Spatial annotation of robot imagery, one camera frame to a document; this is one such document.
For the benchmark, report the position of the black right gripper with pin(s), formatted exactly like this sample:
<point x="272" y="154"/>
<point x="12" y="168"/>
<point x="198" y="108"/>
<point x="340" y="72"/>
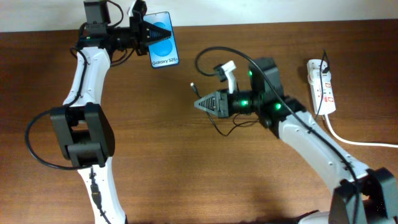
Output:
<point x="223" y="103"/>

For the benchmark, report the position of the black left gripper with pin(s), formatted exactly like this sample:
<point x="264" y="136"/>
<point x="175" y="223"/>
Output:
<point x="140" y="34"/>

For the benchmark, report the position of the blue Galaxy smartphone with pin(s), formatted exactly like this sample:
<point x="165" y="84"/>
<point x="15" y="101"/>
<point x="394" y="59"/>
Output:
<point x="163" y="53"/>

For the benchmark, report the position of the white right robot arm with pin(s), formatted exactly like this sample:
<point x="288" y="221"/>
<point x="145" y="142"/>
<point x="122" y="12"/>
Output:
<point x="359" y="194"/>

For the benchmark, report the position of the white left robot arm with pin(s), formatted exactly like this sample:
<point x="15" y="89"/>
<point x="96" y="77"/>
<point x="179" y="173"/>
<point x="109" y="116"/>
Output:
<point x="83" y="132"/>

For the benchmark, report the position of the white charger adapter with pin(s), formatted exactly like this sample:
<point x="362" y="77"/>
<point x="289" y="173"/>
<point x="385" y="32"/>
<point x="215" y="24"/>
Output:
<point x="317" y="75"/>

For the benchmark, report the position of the white power strip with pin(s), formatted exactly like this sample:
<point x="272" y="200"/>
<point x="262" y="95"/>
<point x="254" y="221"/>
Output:
<point x="322" y="93"/>

